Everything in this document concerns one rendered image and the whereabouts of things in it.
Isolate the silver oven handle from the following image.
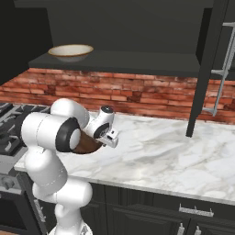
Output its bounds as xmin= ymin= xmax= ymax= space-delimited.
xmin=32 ymin=198 xmax=48 ymax=224

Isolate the black gas hob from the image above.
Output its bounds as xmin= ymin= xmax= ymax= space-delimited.
xmin=0 ymin=102 xmax=51 ymax=158

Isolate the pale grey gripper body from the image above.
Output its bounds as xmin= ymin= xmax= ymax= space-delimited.
xmin=102 ymin=129 xmax=120 ymax=150

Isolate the dark cabinet door with handle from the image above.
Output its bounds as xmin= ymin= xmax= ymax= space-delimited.
xmin=185 ymin=0 xmax=229 ymax=139

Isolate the dark base cupboard door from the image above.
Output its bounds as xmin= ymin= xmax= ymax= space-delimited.
xmin=106 ymin=204 xmax=192 ymax=235
xmin=186 ymin=216 xmax=235 ymax=235
xmin=80 ymin=183 xmax=108 ymax=235

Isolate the silver cabinet door handle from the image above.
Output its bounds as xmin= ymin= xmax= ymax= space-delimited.
xmin=202 ymin=21 xmax=235 ymax=118

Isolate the white bowl with brown rim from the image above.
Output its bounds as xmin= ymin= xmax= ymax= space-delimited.
xmin=47 ymin=43 xmax=95 ymax=62

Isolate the dark drawer front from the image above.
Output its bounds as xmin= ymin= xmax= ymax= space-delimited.
xmin=151 ymin=192 xmax=235 ymax=222

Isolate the dark neighbouring wall cabinet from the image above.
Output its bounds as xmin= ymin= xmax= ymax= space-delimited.
xmin=214 ymin=0 xmax=235 ymax=81

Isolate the steel oven knob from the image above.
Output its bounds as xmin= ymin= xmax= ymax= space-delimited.
xmin=0 ymin=176 xmax=17 ymax=191

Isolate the silver drawer handle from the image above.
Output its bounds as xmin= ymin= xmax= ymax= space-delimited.
xmin=178 ymin=203 xmax=215 ymax=218

